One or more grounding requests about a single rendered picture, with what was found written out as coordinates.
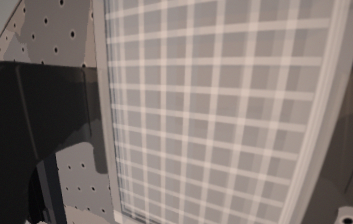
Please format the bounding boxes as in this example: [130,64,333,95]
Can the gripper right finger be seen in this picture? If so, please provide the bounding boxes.
[301,68,353,224]

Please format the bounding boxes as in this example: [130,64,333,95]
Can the grey perforated base plate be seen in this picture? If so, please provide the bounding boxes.
[0,0,120,224]

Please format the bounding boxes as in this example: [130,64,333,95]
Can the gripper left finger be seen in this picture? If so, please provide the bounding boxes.
[0,61,108,224]

